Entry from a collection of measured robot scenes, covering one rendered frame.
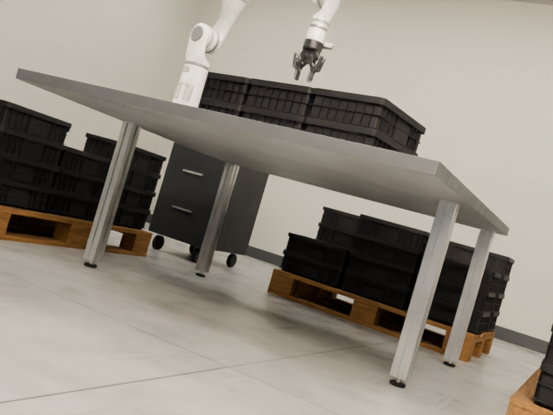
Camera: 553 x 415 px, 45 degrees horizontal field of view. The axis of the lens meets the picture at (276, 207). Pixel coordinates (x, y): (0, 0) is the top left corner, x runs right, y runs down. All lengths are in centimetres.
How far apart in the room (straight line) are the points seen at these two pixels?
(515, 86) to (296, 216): 223
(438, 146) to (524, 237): 106
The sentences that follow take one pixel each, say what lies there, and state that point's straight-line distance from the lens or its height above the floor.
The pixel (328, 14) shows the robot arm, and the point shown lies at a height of 123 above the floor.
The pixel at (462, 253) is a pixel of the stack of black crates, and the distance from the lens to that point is 411.
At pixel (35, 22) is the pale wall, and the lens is 585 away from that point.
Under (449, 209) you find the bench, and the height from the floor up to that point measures 63.
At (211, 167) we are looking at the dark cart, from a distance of 438.
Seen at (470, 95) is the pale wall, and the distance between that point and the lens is 607.
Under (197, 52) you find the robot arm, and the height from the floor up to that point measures 93.
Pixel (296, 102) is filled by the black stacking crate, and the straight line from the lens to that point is 250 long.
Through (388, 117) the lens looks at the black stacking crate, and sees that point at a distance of 237.
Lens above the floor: 44
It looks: 1 degrees up
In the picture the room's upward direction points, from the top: 16 degrees clockwise
